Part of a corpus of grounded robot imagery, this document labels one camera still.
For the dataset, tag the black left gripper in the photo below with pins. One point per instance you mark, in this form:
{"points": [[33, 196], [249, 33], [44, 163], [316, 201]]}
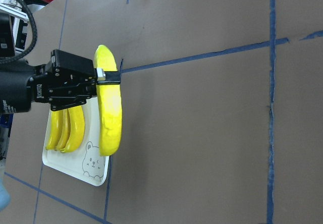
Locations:
{"points": [[66, 81]]}

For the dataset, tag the white bear plate tray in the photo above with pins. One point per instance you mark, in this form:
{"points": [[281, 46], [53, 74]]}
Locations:
{"points": [[85, 163]]}

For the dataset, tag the yellow banana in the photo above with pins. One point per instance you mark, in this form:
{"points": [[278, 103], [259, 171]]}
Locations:
{"points": [[77, 129], [109, 105]]}

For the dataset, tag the yellow banana moved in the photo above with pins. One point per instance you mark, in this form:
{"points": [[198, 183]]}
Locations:
{"points": [[56, 125], [65, 134]]}

